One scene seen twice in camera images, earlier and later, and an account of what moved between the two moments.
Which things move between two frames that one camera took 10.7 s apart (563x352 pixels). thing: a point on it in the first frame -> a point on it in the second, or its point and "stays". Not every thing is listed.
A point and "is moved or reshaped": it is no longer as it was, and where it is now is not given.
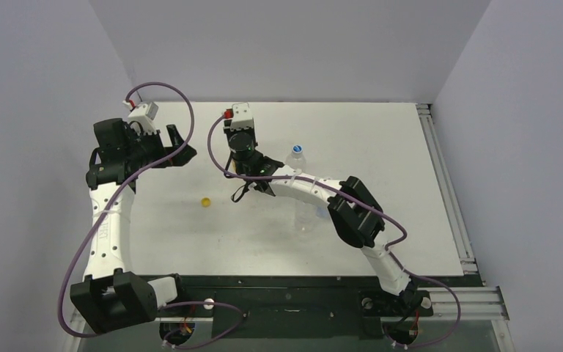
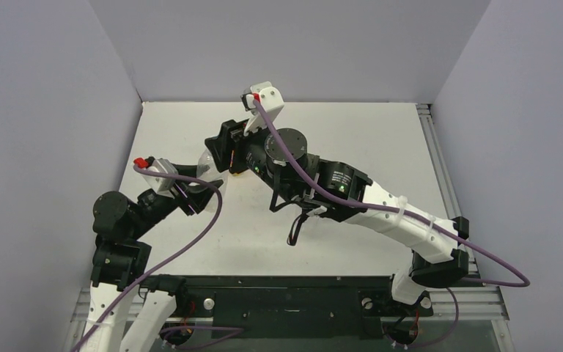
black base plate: (292, 307) stays
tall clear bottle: (296, 161) is moved or reshaped
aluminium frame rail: (457, 225) stays
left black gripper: (155, 139) -> (196, 194)
